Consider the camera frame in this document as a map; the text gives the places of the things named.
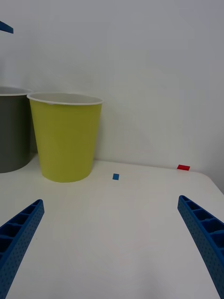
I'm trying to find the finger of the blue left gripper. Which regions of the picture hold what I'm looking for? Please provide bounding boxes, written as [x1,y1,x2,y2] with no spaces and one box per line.
[0,21,14,34]

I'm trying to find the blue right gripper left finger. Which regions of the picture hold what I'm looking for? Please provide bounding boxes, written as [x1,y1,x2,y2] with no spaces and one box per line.
[0,199,45,299]

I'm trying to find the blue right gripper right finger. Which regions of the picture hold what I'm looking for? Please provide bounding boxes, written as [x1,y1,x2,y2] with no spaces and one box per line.
[177,195,224,299]

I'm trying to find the grey plastic bin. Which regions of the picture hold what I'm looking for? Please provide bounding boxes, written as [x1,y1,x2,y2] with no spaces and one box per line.
[0,86,32,174]

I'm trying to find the yellow-green plastic bin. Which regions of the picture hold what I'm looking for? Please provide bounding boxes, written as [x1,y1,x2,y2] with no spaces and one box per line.
[27,92,104,183]

